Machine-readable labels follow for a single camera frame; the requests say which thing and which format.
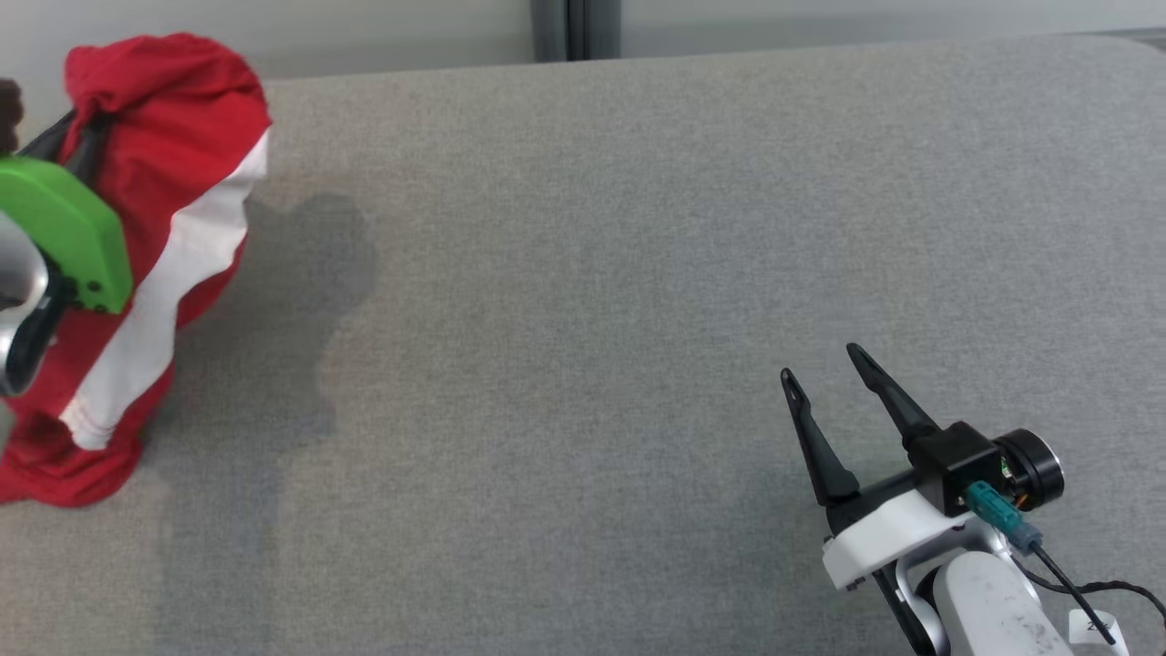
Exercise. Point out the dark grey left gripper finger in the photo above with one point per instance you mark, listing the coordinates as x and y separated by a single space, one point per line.
50 135
88 150

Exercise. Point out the dark brown fuzzy object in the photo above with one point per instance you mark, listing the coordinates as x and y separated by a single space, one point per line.
9 114

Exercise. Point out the red shorts with white band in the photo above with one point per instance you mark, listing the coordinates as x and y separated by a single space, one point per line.
173 118

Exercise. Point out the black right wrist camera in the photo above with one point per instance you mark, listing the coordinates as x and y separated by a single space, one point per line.
956 460

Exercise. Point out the teal right camera connector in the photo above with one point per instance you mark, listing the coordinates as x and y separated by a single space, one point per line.
997 515

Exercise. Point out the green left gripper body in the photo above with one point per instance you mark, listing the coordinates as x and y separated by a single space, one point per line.
77 237

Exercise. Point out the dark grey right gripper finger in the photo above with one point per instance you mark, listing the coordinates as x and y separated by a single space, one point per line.
824 456
897 405

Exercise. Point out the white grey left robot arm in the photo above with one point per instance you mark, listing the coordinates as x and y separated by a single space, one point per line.
18 273

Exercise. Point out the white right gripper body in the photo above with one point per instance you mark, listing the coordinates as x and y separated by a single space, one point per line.
888 538

